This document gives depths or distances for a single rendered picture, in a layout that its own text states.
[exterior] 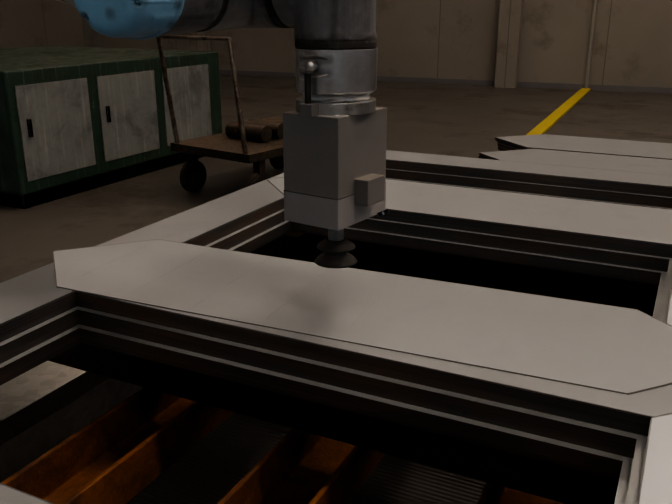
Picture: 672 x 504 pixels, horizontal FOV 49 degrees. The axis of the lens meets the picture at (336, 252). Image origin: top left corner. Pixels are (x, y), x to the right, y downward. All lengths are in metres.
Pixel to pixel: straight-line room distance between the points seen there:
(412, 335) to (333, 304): 0.10
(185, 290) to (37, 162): 3.93
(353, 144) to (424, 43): 11.02
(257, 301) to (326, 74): 0.24
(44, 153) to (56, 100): 0.33
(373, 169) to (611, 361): 0.27
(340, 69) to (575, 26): 10.59
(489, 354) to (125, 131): 4.67
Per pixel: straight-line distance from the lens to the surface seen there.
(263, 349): 0.69
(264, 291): 0.77
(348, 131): 0.67
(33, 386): 1.05
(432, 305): 0.74
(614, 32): 11.17
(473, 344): 0.66
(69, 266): 0.89
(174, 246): 0.93
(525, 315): 0.73
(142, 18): 0.60
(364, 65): 0.67
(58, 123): 4.78
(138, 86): 5.29
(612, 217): 1.10
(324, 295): 0.76
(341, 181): 0.67
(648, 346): 0.70
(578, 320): 0.74
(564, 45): 11.24
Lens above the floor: 1.15
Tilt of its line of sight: 19 degrees down
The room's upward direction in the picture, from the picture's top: straight up
